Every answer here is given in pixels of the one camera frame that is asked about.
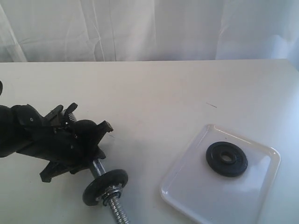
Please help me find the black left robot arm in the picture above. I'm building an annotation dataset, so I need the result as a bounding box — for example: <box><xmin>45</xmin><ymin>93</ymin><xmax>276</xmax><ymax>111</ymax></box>
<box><xmin>0</xmin><ymin>103</ymin><xmax>113</xmax><ymax>182</ymax></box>

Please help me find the chrome star collar nut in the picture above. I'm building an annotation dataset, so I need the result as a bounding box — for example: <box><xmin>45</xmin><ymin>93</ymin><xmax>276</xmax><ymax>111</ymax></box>
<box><xmin>102</xmin><ymin>184</ymin><xmax>122</xmax><ymax>203</ymax></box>

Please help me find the white backdrop curtain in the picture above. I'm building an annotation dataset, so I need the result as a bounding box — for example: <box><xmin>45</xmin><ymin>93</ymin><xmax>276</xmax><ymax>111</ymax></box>
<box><xmin>0</xmin><ymin>0</ymin><xmax>299</xmax><ymax>64</ymax></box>

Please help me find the chrome threaded dumbbell bar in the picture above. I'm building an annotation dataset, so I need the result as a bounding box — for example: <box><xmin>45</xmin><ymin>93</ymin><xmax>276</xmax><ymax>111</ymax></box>
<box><xmin>89</xmin><ymin>156</ymin><xmax>130</xmax><ymax>224</ymax></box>

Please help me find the black weight plate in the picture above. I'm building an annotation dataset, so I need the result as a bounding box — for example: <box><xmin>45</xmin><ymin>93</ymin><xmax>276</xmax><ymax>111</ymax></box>
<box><xmin>206</xmin><ymin>141</ymin><xmax>248</xmax><ymax>177</ymax></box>

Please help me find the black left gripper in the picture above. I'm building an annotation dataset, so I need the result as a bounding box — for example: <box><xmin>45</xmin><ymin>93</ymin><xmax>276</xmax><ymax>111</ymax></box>
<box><xmin>17</xmin><ymin>120</ymin><xmax>113</xmax><ymax>183</ymax></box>

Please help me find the white square plastic tray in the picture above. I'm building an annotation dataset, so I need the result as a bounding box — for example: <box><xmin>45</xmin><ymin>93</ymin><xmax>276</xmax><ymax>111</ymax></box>
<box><xmin>160</xmin><ymin>124</ymin><xmax>281</xmax><ymax>224</ymax></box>

